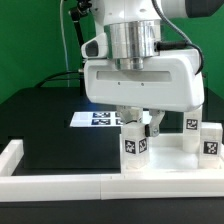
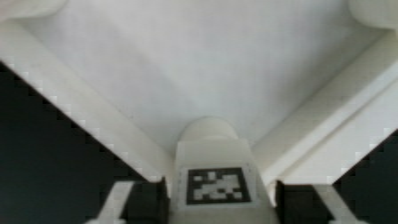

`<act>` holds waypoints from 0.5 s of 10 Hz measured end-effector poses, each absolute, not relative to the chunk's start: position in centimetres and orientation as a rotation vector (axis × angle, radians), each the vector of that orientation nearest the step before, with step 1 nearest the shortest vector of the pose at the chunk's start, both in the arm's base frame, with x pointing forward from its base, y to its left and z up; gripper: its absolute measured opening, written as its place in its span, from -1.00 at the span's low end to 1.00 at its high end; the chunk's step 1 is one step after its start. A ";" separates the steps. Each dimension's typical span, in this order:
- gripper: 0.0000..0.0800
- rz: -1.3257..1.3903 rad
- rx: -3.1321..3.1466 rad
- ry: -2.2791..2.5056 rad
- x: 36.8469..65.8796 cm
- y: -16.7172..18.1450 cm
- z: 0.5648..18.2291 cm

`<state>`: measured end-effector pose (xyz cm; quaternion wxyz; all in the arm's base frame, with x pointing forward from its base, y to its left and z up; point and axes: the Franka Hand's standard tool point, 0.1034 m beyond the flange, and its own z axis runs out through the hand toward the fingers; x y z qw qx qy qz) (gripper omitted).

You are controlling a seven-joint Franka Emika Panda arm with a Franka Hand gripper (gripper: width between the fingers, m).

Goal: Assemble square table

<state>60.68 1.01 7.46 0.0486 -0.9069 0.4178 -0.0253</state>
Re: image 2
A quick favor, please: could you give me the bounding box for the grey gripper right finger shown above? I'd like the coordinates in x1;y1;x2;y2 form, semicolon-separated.
274;181;370;224

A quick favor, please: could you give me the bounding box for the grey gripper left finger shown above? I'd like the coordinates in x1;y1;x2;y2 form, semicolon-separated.
84;180;169;224

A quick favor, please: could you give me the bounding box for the white table leg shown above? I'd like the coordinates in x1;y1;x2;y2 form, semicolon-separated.
0;0;68;21
349;0;398;30
169;117;280;224

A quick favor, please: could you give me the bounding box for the white square table top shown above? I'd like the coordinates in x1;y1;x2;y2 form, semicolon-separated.
0;0;398;183

